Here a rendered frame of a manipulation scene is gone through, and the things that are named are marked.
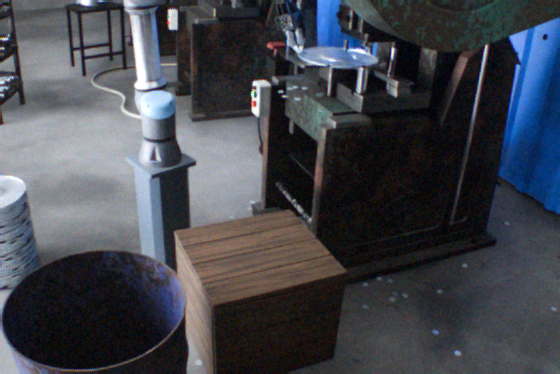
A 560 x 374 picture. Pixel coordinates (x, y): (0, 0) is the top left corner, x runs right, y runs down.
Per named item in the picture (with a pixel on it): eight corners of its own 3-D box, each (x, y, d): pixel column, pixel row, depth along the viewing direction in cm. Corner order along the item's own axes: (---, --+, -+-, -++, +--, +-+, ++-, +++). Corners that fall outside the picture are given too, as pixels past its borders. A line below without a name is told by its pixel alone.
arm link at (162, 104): (144, 141, 178) (142, 102, 172) (139, 126, 189) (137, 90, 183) (179, 137, 182) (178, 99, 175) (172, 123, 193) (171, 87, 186)
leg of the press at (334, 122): (313, 293, 198) (337, 49, 156) (300, 276, 208) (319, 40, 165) (495, 245, 231) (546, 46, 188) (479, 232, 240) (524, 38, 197)
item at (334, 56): (382, 55, 202) (383, 53, 202) (369, 73, 178) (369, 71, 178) (310, 45, 210) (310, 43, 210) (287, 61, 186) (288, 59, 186)
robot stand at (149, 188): (159, 282, 199) (150, 175, 178) (135, 259, 212) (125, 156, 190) (200, 265, 210) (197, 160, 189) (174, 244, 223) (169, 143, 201)
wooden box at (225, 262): (216, 393, 154) (213, 305, 137) (179, 315, 184) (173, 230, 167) (334, 357, 169) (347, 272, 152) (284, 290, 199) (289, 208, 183)
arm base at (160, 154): (152, 171, 180) (151, 144, 175) (132, 156, 190) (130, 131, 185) (190, 160, 189) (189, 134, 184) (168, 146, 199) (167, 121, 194)
